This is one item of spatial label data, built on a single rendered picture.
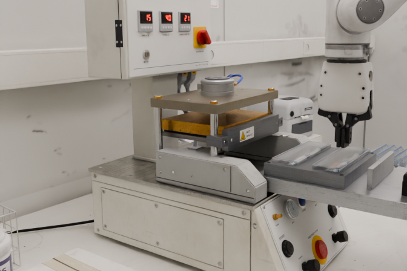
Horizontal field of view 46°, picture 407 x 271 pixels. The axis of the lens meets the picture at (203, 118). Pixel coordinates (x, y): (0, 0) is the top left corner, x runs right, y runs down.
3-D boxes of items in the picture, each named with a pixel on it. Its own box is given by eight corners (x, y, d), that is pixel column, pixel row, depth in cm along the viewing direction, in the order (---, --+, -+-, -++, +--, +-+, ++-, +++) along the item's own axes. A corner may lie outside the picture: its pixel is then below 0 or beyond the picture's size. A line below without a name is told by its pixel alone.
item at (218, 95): (131, 134, 111) (128, 79, 109) (207, 114, 136) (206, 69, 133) (217, 148, 97) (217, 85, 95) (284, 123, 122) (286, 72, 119)
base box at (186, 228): (94, 236, 119) (90, 170, 116) (185, 194, 149) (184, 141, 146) (290, 305, 89) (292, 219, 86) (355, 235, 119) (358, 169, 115)
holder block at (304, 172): (263, 174, 96) (263, 162, 95) (304, 153, 112) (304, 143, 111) (344, 189, 86) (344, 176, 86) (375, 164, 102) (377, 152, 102)
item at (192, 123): (162, 135, 110) (161, 95, 108) (215, 120, 127) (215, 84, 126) (225, 145, 100) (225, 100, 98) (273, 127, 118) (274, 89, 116)
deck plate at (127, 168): (88, 170, 116) (88, 167, 116) (177, 143, 144) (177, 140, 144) (252, 210, 90) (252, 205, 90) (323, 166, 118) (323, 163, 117)
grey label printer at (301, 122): (243, 135, 212) (244, 97, 209) (271, 127, 226) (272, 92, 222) (289, 143, 195) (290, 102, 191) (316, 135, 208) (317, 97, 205)
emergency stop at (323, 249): (316, 262, 101) (309, 244, 101) (323, 255, 104) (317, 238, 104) (323, 261, 100) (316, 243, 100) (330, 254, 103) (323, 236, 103)
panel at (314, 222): (295, 299, 90) (259, 205, 92) (348, 241, 114) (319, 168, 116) (304, 297, 89) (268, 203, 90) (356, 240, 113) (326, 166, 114)
